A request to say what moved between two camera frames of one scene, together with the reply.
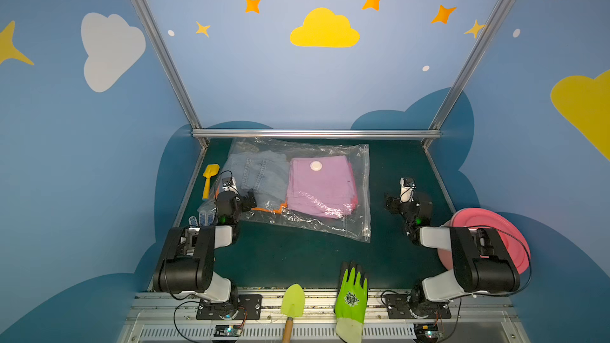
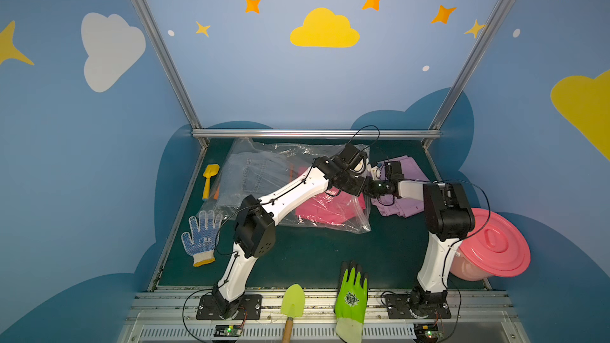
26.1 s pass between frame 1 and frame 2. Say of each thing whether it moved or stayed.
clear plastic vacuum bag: stayed
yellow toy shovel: stayed
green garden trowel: stayed
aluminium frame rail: stayed
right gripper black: moved
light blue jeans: stayed
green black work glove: stayed
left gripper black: moved
